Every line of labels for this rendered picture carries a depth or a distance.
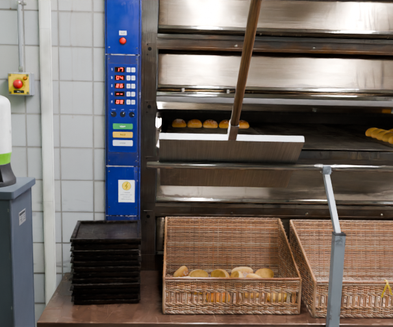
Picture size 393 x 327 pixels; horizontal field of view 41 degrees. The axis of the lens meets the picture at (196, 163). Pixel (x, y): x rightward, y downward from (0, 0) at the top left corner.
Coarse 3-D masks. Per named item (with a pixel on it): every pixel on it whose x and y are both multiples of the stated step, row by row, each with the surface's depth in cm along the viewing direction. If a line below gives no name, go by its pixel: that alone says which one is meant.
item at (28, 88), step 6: (12, 72) 231; (12, 78) 230; (18, 78) 230; (30, 78) 231; (12, 84) 231; (24, 84) 231; (30, 84) 231; (12, 90) 231; (18, 90) 231; (24, 90) 231; (30, 90) 232
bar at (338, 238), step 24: (168, 168) 209; (192, 168) 209; (216, 168) 209; (240, 168) 210; (264, 168) 210; (288, 168) 210; (312, 168) 210; (336, 168) 211; (360, 168) 211; (384, 168) 211; (336, 216) 199; (336, 240) 192; (336, 264) 194; (336, 288) 195; (336, 312) 197
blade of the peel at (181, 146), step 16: (160, 144) 200; (176, 144) 200; (192, 144) 200; (208, 144) 200; (224, 144) 200; (240, 144) 200; (256, 144) 200; (272, 144) 200; (288, 144) 200; (160, 160) 210; (176, 160) 210; (192, 160) 210; (208, 160) 210; (224, 160) 210; (240, 160) 210; (256, 160) 210; (272, 160) 210; (288, 160) 210; (160, 176) 221; (176, 176) 221; (192, 176) 221; (208, 176) 221; (224, 176) 221; (240, 176) 221; (256, 176) 221; (272, 176) 221; (288, 176) 221
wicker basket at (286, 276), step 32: (192, 224) 249; (224, 224) 250; (256, 224) 251; (192, 256) 248; (224, 256) 248; (256, 256) 249; (288, 256) 229; (192, 288) 206; (224, 288) 207; (256, 288) 208; (288, 288) 209
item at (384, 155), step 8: (304, 152) 247; (312, 152) 248; (320, 152) 248; (328, 152) 248; (336, 152) 248; (344, 152) 248; (352, 152) 248; (360, 152) 248; (368, 152) 248; (376, 152) 249; (384, 152) 249; (392, 152) 249
